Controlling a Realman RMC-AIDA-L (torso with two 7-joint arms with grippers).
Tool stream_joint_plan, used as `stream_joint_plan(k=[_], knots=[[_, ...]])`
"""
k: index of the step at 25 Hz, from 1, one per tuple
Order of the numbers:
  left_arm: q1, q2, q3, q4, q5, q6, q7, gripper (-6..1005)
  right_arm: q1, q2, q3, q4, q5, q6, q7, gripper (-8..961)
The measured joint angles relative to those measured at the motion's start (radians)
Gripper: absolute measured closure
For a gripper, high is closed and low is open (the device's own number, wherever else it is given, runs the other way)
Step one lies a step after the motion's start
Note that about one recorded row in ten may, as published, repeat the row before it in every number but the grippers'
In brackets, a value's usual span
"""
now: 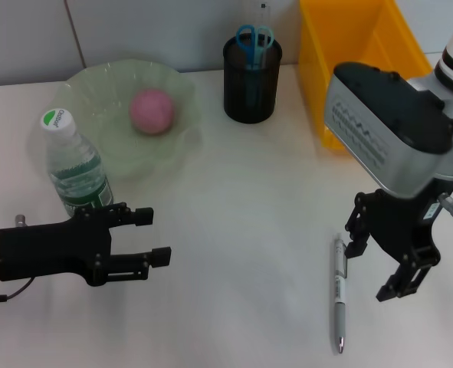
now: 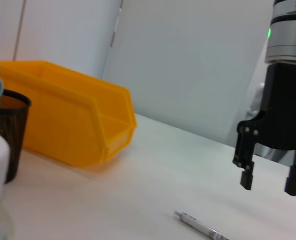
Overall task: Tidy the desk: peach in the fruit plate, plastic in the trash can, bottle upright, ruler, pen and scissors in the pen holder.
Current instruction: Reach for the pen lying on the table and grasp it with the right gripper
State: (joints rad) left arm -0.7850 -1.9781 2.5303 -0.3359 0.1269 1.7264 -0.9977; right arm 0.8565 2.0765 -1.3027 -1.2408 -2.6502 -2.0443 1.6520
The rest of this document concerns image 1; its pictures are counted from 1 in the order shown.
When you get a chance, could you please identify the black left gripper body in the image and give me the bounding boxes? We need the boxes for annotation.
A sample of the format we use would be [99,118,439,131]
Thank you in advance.
[0,205,114,288]

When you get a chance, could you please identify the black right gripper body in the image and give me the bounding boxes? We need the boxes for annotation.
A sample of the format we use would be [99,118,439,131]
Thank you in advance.
[358,178,453,265]

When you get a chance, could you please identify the clear green-label water bottle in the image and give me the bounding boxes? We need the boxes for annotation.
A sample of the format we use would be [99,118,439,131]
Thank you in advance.
[38,108,115,218]

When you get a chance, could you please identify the pink peach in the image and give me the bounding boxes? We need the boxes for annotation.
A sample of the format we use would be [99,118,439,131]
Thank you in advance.
[130,88,176,136]

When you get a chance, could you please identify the blue sheathed scissors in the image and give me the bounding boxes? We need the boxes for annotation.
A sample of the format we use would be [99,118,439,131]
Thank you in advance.
[235,25,275,108]

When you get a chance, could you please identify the transparent plastic ruler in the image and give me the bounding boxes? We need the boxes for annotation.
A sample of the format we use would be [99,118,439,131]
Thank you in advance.
[254,1,274,70]

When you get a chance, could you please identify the grey retractable pen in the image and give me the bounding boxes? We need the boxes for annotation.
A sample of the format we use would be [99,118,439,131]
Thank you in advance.
[332,232,349,354]

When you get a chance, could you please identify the pale green glass fruit plate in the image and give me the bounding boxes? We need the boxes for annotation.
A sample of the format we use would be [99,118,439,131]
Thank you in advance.
[28,59,206,181]

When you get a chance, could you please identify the black mesh pen holder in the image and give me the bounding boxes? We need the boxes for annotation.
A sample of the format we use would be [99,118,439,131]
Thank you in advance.
[222,33,283,124]

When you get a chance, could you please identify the yellow plastic bin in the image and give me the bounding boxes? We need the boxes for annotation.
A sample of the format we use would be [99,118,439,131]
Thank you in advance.
[297,0,434,150]

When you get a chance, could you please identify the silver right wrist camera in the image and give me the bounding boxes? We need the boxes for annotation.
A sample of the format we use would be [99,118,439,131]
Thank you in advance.
[323,62,453,199]

